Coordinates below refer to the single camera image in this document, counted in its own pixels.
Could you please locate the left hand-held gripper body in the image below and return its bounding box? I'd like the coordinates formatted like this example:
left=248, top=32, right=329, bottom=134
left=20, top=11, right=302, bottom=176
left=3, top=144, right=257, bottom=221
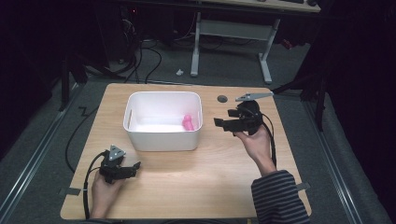
left=98, top=145, right=126, bottom=185

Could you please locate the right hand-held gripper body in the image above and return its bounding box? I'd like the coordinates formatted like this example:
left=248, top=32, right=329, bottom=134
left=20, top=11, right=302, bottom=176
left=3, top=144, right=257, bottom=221
left=234, top=91, right=275, bottom=136

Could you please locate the white plastic bin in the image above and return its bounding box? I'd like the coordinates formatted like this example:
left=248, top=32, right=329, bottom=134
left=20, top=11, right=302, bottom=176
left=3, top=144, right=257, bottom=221
left=122, top=91, right=204, bottom=152

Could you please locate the pink plastic toy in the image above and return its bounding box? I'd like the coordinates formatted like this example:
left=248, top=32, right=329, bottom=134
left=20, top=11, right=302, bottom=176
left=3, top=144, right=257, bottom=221
left=181, top=114, right=195, bottom=132

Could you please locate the person's left hand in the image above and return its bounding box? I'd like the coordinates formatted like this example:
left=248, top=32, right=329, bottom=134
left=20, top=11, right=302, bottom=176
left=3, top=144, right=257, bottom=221
left=91, top=171, right=125, bottom=208

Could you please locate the person's right hand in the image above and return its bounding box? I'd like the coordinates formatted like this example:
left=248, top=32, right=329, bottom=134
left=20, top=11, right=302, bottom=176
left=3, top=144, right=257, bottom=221
left=233, top=124, right=277, bottom=176

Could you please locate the black metal stand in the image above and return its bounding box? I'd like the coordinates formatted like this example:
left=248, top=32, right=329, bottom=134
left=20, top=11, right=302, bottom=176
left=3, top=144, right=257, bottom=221
left=58, top=54, right=125, bottom=112
left=273, top=69, right=329, bottom=133

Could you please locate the white-framed wooden desk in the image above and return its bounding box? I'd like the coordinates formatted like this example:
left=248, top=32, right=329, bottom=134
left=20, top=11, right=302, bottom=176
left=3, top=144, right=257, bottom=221
left=190, top=0, right=321, bottom=85

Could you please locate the right hand-held gripper black cable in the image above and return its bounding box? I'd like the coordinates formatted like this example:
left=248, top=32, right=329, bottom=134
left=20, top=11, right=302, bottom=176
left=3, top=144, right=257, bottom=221
left=261, top=112, right=278, bottom=169

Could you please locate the hand-held gripper black cable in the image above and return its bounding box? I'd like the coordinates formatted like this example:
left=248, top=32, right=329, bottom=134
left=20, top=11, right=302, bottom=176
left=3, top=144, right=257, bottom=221
left=261, top=112, right=278, bottom=169
left=82, top=151, right=108, bottom=220

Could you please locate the left hand-held gripper black cable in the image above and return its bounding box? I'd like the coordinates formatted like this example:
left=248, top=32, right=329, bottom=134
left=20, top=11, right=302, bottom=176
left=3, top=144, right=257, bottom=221
left=82, top=151, right=108, bottom=220

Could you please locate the black floor cable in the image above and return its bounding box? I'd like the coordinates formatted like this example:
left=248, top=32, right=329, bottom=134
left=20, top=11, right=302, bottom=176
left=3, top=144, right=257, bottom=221
left=64, top=105, right=100, bottom=174

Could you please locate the bundle of black cables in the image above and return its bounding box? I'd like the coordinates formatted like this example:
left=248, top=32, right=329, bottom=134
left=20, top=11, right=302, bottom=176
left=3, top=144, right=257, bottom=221
left=122, top=18, right=163, bottom=84

